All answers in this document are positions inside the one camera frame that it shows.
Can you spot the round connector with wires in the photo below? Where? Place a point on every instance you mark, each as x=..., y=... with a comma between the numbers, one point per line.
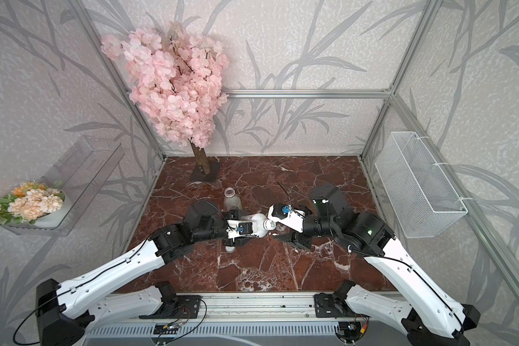
x=350, y=332

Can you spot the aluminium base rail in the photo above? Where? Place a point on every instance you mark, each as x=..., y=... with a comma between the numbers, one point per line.
x=296, y=306

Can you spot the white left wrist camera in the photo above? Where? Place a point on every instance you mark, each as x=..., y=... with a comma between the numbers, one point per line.
x=238, y=228

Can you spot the white labelled plastic bottle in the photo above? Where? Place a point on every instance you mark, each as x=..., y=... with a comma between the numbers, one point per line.
x=260, y=225

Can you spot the white wire mesh basket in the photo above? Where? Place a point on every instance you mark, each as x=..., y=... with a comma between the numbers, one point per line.
x=422, y=196

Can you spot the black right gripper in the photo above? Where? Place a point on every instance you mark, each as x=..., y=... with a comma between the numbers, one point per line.
x=294, y=238

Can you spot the small clear bottle upright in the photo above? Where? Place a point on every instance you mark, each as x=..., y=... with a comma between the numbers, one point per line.
x=231, y=200

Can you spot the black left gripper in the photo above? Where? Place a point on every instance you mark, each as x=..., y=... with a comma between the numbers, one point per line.
x=233, y=214

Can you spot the small electronics board with wires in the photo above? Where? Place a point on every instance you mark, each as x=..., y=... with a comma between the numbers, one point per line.
x=166, y=329

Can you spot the peach flower bouquet in bowl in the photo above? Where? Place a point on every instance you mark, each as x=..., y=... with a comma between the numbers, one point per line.
x=30, y=202

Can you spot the clear acrylic wall shelf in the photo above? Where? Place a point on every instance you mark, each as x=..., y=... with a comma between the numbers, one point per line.
x=80, y=174

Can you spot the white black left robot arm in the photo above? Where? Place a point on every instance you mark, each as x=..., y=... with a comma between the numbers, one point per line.
x=66, y=311

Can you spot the pink blossom artificial tree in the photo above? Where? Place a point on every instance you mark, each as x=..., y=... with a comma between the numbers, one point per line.
x=176, y=81

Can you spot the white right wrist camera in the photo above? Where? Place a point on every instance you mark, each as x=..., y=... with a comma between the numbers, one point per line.
x=287, y=216

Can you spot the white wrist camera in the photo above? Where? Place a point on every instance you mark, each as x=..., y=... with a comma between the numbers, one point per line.
x=238, y=228
x=287, y=216

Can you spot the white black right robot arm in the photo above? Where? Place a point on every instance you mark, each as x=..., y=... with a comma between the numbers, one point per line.
x=427, y=315

